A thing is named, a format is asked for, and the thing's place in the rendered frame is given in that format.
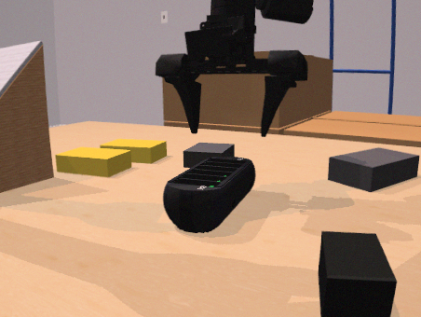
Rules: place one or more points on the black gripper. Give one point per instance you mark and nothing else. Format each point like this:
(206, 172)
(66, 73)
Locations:
(285, 67)

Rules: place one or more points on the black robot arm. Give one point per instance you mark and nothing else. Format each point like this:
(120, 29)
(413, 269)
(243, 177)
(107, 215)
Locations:
(222, 41)

